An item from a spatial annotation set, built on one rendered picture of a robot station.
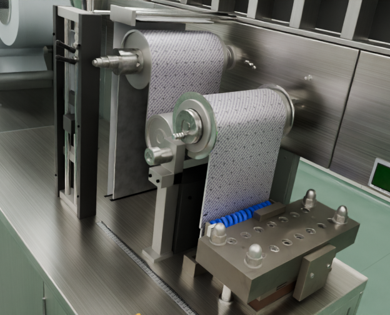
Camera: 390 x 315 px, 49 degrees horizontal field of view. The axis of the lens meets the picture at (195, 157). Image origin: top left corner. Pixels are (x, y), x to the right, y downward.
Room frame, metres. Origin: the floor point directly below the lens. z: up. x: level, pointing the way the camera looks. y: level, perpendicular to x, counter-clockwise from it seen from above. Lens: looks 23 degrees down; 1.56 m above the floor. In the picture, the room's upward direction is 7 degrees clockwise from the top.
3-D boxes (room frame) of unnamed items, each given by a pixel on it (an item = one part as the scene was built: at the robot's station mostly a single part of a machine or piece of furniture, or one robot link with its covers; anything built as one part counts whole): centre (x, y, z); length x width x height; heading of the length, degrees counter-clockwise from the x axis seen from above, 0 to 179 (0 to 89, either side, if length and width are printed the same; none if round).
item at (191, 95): (0.88, 0.01, 1.25); 0.15 x 0.01 x 0.15; 43
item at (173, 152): (0.88, 0.06, 1.05); 0.06 x 0.05 x 0.31; 133
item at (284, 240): (0.86, -0.23, 1.00); 0.40 x 0.16 x 0.06; 133
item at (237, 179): (0.92, -0.12, 1.11); 0.23 x 0.01 x 0.18; 133
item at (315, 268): (0.81, -0.30, 0.96); 0.10 x 0.03 x 0.11; 133
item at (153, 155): (0.86, 0.09, 1.18); 0.04 x 0.02 x 0.04; 43
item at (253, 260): (0.72, -0.14, 1.05); 0.04 x 0.04 x 0.04
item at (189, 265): (0.93, -0.12, 0.92); 0.28 x 0.04 x 0.04; 133
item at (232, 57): (1.27, -0.03, 1.33); 0.07 x 0.07 x 0.07; 43
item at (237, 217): (0.91, -0.14, 1.03); 0.21 x 0.04 x 0.03; 133
